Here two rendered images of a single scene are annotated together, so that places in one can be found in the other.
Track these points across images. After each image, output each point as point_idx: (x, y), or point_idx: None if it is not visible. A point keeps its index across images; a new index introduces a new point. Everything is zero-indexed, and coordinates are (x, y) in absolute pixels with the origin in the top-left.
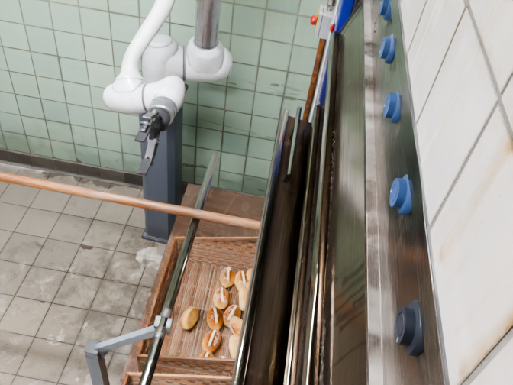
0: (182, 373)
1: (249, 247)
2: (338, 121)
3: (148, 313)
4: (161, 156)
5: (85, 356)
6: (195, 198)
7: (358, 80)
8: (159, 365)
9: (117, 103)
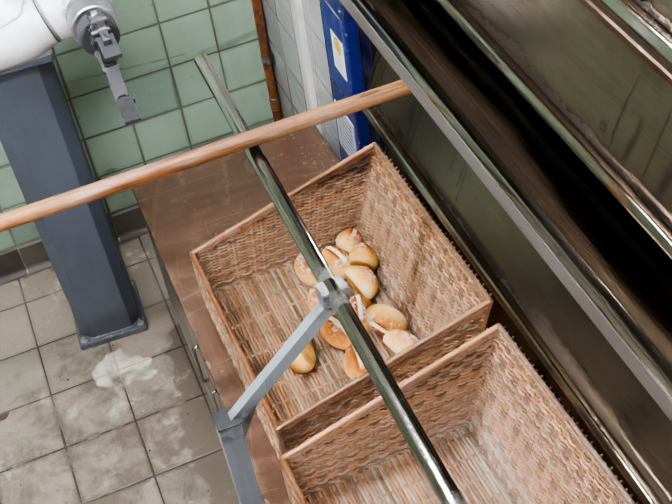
0: None
1: (319, 197)
2: None
3: (228, 390)
4: (60, 163)
5: (223, 441)
6: (162, 199)
7: None
8: (316, 426)
9: (4, 49)
